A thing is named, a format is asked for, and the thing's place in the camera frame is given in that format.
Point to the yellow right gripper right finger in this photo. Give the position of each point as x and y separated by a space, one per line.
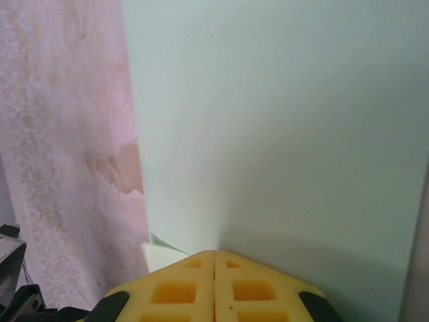
254 295

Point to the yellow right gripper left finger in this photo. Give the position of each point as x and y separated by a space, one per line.
174 295

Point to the light green paper sheet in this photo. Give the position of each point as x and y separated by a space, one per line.
268 134

